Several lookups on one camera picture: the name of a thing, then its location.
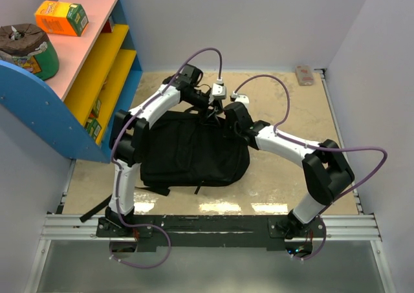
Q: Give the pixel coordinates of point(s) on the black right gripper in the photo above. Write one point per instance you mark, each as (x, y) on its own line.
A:
(228, 133)

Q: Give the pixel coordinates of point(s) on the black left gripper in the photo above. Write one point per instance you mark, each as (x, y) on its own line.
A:
(207, 103)

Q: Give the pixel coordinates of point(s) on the black student backpack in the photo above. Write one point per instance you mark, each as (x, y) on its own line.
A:
(187, 150)

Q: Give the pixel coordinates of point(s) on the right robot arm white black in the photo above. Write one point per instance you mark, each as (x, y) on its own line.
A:
(327, 173)

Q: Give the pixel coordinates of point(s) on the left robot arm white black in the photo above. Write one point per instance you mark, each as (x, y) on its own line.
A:
(130, 138)

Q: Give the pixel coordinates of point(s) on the beige pink eraser box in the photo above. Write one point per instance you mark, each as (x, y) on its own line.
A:
(304, 75)

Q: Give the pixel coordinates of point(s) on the blue shelf unit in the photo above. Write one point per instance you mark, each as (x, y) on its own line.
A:
(102, 63)

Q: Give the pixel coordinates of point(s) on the green box on shelf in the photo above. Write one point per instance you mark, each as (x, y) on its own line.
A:
(93, 128)
(95, 111)

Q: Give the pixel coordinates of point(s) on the orange green crayon box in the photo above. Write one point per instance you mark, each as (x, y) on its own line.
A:
(56, 17)

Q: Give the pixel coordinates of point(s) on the brown green toy stump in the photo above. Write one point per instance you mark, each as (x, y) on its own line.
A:
(29, 47)

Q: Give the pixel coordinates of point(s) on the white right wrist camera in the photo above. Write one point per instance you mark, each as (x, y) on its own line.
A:
(241, 98)

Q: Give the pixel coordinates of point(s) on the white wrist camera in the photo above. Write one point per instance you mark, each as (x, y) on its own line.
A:
(217, 92)
(241, 98)

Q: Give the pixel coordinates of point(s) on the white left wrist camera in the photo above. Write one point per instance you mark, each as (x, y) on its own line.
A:
(217, 92)

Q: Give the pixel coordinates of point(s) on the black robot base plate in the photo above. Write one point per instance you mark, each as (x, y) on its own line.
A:
(211, 231)

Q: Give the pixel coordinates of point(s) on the aluminium rail frame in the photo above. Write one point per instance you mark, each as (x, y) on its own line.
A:
(214, 252)

